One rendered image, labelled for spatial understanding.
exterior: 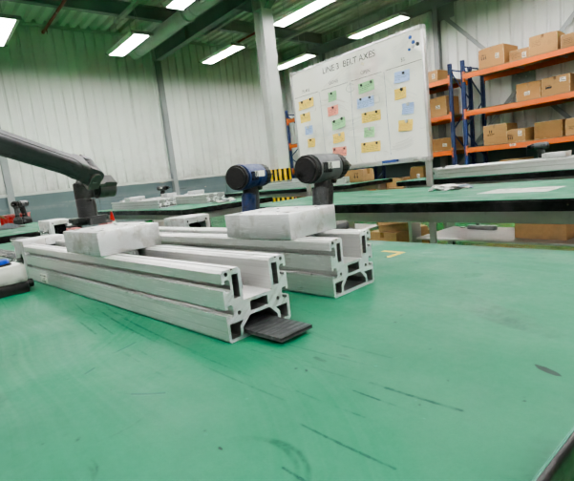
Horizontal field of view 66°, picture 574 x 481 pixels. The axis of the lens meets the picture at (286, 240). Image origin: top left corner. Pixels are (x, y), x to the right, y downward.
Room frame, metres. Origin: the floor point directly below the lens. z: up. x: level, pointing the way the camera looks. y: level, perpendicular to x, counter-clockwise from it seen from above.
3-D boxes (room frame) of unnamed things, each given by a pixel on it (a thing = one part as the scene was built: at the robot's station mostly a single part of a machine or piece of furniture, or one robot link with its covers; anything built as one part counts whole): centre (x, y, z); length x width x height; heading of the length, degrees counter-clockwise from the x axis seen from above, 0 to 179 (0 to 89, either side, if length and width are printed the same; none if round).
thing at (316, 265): (0.93, 0.18, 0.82); 0.80 x 0.10 x 0.09; 44
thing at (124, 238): (0.80, 0.32, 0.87); 0.16 x 0.11 x 0.07; 44
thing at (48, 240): (1.11, 0.64, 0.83); 0.12 x 0.09 x 0.10; 134
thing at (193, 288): (0.80, 0.32, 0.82); 0.80 x 0.10 x 0.09; 44
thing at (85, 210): (1.37, 0.60, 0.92); 0.10 x 0.07 x 0.07; 134
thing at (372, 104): (4.01, -0.73, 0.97); 1.50 x 0.50 x 1.95; 39
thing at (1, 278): (0.92, 0.60, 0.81); 0.10 x 0.08 x 0.06; 134
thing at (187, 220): (1.29, 0.29, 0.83); 0.11 x 0.10 x 0.10; 138
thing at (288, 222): (0.75, 0.01, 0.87); 0.16 x 0.11 x 0.07; 44
